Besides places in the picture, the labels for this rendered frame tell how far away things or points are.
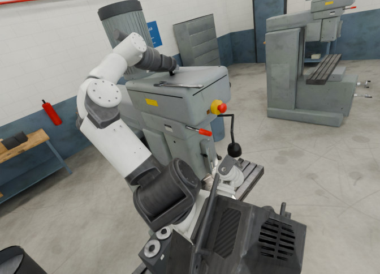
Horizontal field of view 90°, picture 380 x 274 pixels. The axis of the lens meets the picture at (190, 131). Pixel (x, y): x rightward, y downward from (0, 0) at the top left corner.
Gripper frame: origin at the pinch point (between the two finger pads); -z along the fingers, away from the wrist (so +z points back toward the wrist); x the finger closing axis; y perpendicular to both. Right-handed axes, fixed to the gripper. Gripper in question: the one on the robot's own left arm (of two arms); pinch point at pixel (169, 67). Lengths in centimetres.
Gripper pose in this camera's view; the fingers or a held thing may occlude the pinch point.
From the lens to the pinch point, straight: 89.4
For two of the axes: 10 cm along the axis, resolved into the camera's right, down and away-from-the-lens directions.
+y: 0.5, -9.9, -0.9
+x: 8.4, 0.9, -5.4
